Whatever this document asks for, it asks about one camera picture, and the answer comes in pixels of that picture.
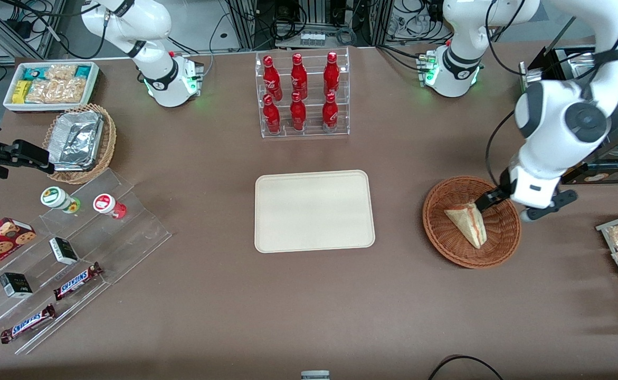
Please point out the red label white cup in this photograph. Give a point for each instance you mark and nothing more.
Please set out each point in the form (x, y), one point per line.
(105, 203)

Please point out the clear acrylic stepped display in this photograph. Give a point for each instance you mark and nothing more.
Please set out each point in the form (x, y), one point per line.
(129, 237)

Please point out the steel warmer pan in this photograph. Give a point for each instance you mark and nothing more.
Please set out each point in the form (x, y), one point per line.
(572, 60)

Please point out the teal snack packet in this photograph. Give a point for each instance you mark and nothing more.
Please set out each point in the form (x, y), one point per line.
(83, 72)

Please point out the cream plastic tray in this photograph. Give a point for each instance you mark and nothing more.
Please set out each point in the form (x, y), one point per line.
(314, 211)

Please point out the grey device at table edge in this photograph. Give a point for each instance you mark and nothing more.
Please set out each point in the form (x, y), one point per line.
(315, 376)

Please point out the light wicker basket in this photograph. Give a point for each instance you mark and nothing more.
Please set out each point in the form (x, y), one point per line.
(109, 137)

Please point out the small black box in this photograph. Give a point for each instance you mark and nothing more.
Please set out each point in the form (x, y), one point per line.
(16, 285)
(64, 250)

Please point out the yellow snack packet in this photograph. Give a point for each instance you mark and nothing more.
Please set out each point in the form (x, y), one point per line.
(21, 92)

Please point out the white plastic snack bin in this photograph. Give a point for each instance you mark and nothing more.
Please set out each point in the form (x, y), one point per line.
(95, 79)

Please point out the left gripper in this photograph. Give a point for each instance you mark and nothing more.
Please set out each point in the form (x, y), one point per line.
(502, 190)

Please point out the red cola bottle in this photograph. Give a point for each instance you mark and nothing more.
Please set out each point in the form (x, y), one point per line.
(331, 74)
(271, 116)
(330, 112)
(298, 76)
(297, 113)
(272, 79)

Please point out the clear bag of crackers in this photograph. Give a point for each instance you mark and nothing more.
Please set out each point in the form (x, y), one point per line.
(58, 89)

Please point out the clear acrylic bottle rack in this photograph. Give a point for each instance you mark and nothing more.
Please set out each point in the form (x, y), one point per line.
(314, 129)

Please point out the brown wicker basket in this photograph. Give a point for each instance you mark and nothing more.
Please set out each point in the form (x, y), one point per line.
(446, 243)

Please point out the triangle sandwich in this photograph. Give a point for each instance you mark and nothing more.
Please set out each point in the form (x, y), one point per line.
(467, 224)

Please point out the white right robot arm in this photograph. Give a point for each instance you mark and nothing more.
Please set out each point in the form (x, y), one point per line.
(150, 58)

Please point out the snickers chocolate bar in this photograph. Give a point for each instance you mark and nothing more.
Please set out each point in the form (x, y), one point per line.
(28, 323)
(76, 281)

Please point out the stacked foil containers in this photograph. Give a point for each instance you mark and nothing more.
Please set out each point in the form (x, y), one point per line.
(76, 140)

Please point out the white power strip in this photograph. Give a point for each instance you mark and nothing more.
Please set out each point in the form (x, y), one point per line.
(312, 38)

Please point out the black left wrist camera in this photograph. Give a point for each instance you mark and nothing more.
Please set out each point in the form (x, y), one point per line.
(549, 207)

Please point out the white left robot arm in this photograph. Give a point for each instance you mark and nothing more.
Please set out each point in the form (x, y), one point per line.
(546, 116)

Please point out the green label white cup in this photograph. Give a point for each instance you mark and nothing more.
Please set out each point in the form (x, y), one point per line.
(55, 197)

